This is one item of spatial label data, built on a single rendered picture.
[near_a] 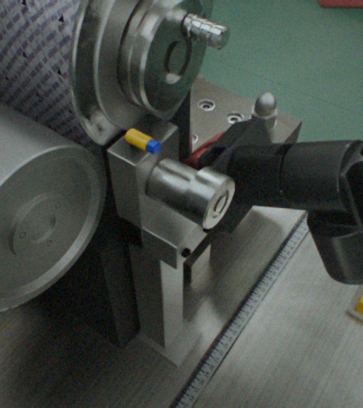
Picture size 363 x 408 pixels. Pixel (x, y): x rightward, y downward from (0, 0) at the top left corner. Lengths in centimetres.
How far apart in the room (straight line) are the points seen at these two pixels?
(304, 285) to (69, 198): 37
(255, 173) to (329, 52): 242
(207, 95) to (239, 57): 201
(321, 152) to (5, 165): 22
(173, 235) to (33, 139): 13
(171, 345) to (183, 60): 34
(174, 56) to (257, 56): 237
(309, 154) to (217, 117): 27
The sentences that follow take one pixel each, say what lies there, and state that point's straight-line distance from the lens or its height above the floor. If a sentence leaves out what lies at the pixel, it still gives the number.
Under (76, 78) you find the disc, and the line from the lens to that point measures 28.
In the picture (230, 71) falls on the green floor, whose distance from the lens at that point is 256.
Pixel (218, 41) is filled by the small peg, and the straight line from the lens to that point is 30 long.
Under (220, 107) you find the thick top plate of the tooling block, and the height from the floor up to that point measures 103.
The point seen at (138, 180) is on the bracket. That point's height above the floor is 119.
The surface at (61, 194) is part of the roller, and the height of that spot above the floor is 119.
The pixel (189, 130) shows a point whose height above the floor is 113.
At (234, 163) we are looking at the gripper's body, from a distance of 41.
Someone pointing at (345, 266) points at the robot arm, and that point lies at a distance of 42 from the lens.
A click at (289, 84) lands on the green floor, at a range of 251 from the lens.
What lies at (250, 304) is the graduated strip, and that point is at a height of 90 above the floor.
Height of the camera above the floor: 142
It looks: 50 degrees down
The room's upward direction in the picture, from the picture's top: straight up
